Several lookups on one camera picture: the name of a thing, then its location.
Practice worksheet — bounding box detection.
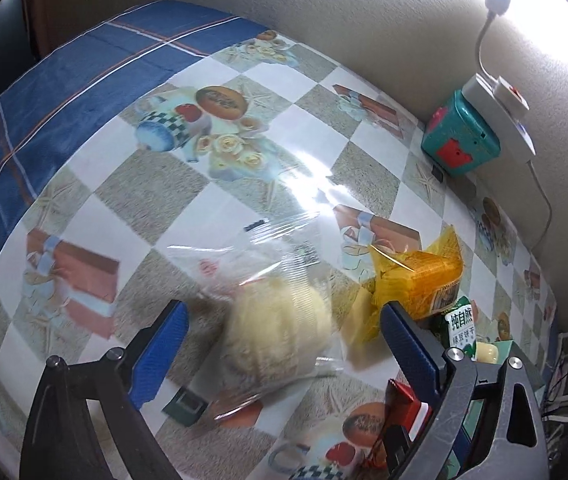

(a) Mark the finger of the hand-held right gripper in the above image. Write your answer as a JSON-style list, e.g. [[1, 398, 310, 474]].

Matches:
[[383, 425, 412, 473]]

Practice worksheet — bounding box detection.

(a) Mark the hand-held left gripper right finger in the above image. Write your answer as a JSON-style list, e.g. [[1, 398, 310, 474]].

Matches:
[[380, 301, 550, 480]]

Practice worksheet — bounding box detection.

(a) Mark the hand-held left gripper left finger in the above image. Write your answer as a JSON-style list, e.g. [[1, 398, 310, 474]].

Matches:
[[20, 300, 191, 480]]

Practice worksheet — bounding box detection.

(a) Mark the small red candy packet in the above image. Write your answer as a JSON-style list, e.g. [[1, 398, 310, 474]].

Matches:
[[386, 379, 432, 436]]

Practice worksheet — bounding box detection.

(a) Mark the green white biscuit packet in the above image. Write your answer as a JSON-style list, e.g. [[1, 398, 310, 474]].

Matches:
[[429, 296, 480, 361]]

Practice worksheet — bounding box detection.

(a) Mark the yellow cake packet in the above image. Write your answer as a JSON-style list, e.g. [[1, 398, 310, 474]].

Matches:
[[341, 225, 465, 343]]

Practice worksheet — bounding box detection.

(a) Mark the pale yellow jelly cup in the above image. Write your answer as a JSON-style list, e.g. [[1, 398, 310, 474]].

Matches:
[[475, 341, 500, 363]]

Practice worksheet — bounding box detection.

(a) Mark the bread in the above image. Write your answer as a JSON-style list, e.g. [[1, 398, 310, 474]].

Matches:
[[169, 212, 349, 421]]

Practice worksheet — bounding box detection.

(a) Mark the printed checkered table cover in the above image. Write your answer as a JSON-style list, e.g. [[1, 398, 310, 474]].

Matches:
[[0, 40, 560, 480]]

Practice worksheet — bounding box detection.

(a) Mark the teal toy box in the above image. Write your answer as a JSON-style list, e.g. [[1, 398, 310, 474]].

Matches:
[[421, 89, 502, 177]]

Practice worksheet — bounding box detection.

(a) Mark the white power strip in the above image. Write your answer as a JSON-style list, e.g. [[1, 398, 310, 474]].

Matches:
[[463, 72, 537, 157]]

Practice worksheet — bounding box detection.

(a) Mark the blue plaid cloth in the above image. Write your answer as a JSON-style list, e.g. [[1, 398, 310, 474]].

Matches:
[[0, 0, 257, 261]]

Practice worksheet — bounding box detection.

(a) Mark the brown wooden furniture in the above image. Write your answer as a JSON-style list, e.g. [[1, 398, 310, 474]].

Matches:
[[18, 0, 64, 56]]

